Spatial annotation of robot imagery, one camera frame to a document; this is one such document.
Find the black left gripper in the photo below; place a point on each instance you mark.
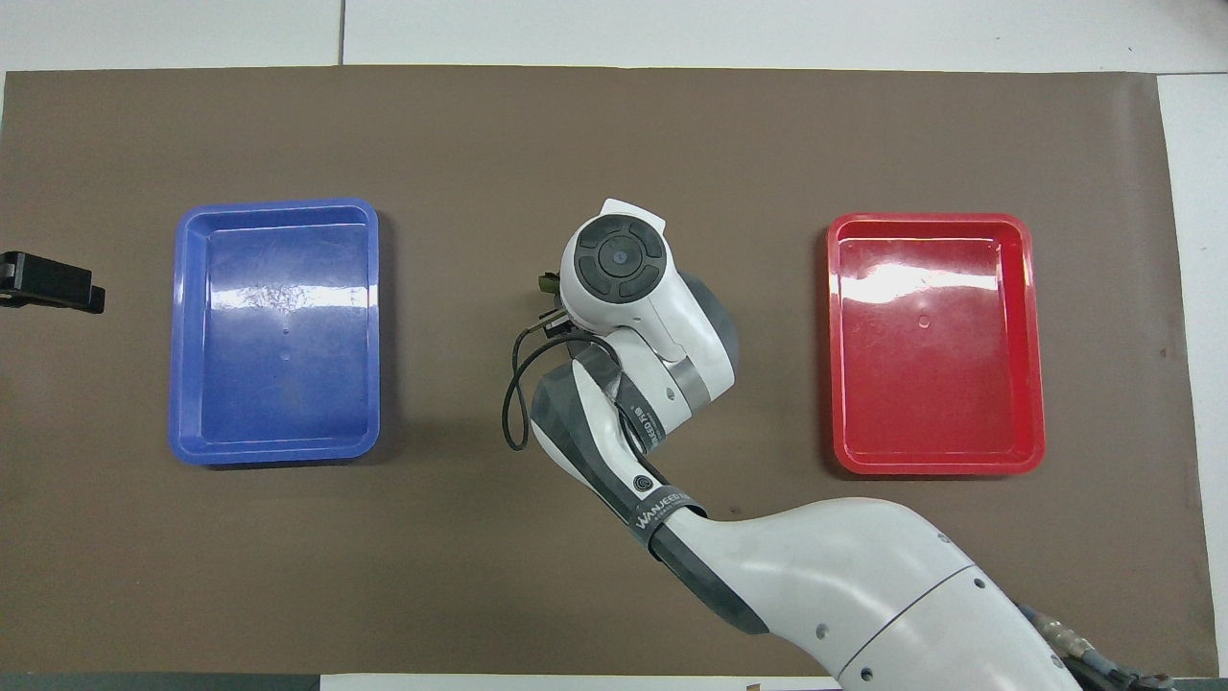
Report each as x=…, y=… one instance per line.
x=8, y=278

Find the blue plastic tray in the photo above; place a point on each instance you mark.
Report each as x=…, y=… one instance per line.
x=278, y=384

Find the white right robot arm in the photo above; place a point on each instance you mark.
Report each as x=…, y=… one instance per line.
x=844, y=576

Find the brown paper table mat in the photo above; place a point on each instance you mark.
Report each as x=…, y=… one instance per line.
x=288, y=576

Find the red plastic tray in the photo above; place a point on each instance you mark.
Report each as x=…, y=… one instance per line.
x=935, y=384

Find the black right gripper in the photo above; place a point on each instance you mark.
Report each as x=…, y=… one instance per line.
x=561, y=324

